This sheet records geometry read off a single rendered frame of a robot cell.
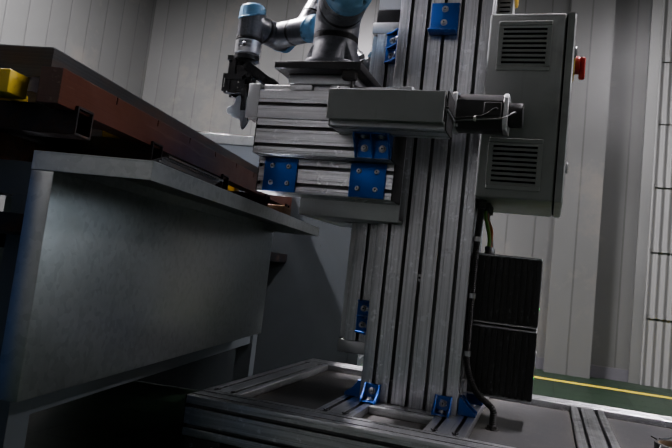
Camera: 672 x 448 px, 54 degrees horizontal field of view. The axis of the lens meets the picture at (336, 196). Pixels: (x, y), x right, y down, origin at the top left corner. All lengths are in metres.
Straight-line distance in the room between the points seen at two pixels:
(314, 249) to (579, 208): 2.67
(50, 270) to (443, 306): 0.95
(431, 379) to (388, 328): 0.16
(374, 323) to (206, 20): 4.83
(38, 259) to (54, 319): 0.11
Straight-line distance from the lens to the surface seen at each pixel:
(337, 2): 1.56
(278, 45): 2.00
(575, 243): 4.87
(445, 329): 1.68
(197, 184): 1.18
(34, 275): 1.10
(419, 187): 1.71
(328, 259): 2.61
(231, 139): 2.77
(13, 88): 1.22
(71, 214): 1.15
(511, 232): 5.02
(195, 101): 6.03
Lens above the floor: 0.55
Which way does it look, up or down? 6 degrees up
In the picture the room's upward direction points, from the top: 7 degrees clockwise
